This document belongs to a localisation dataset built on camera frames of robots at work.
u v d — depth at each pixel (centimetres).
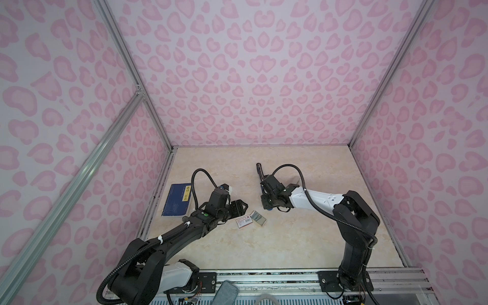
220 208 67
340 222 46
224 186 80
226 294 69
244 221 88
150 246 44
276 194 70
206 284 72
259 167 107
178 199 95
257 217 90
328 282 73
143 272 41
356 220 48
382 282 74
